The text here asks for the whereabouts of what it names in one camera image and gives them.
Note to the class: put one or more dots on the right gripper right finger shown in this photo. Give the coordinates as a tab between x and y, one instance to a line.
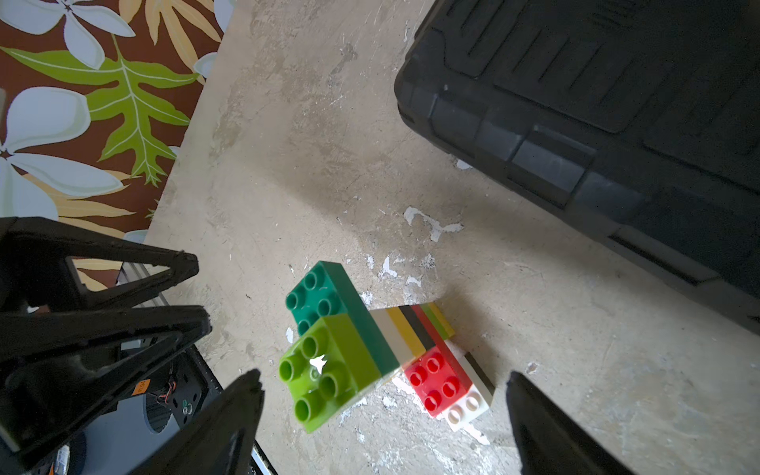
548	441

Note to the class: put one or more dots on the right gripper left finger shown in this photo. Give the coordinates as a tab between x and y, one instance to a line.
220	440

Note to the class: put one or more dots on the yellow lego brick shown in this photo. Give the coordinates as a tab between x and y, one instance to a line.
406	331
442	324

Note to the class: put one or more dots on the red lego brick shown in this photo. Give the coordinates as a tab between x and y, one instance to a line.
437	377

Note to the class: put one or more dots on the black plastic tool case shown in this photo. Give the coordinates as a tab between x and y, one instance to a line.
635	122

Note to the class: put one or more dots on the white lego brick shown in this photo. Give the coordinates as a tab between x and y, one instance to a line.
392	336
476	400

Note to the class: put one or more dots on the light green lego brick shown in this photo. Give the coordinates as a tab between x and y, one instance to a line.
428	314
326	369

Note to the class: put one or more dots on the black lego brick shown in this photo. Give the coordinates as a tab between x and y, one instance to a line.
420	331
479	371

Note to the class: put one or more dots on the dark green lego brick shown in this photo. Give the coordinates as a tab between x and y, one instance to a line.
326	290

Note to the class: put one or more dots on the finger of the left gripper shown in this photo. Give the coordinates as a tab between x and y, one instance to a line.
41	260
61	371

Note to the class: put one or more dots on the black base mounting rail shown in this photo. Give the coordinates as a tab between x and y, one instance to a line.
121	439

